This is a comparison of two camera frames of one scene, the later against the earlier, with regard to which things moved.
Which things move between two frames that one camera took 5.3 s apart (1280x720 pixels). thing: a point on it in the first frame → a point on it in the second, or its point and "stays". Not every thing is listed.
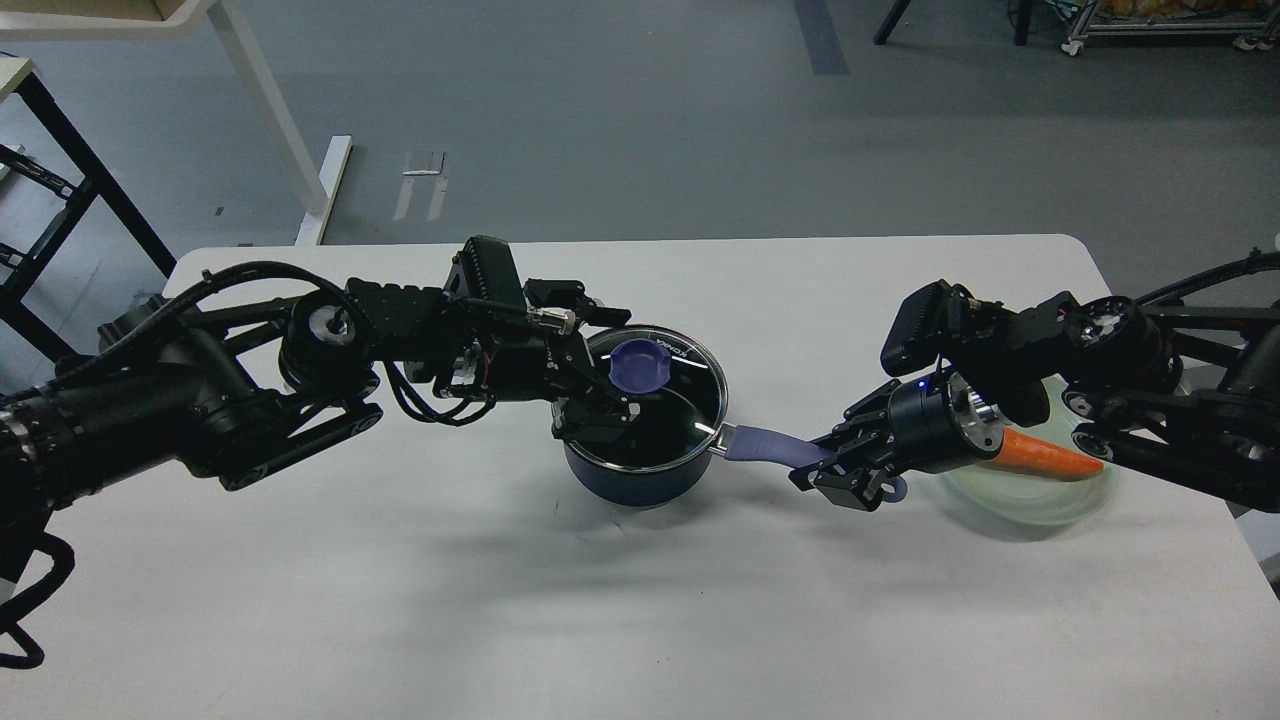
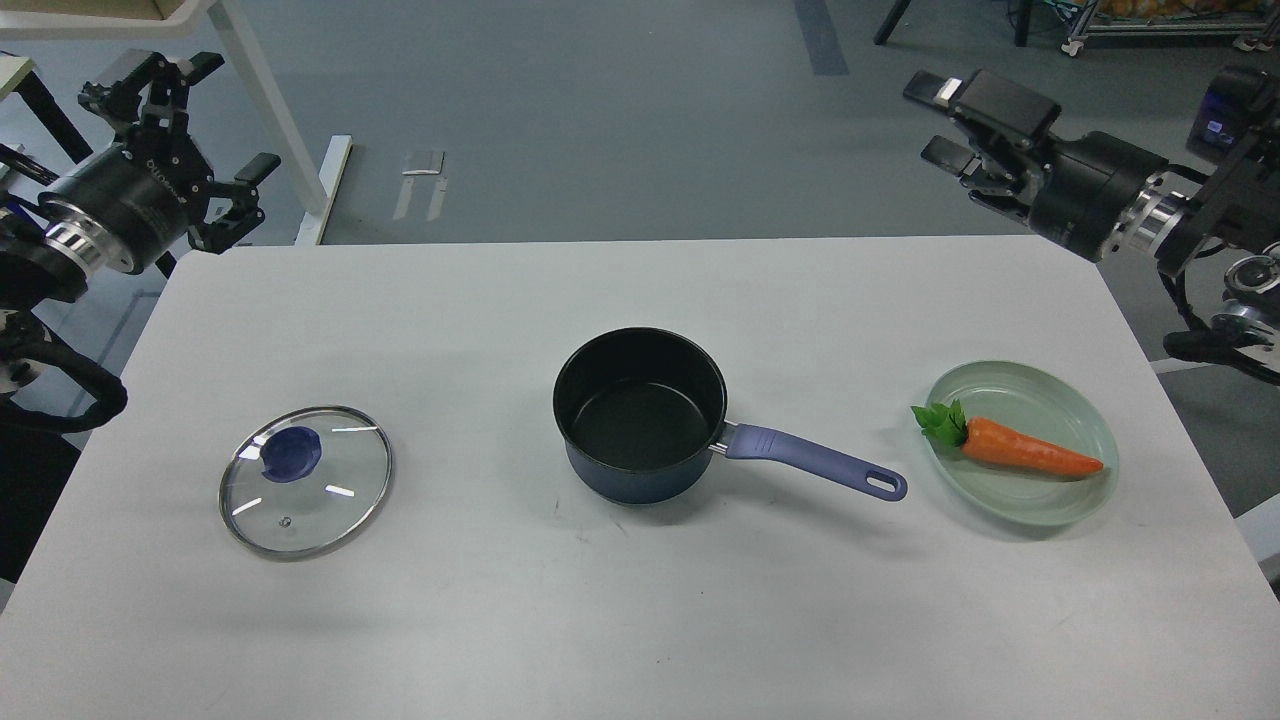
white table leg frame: [257, 71] stays
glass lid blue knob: [640, 365] → [303, 479]
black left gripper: [495, 348] → [132, 201]
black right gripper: [934, 423] → [1086, 187]
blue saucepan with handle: [676, 385] stays
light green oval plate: [1023, 497] stays
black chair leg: [896, 10] stays
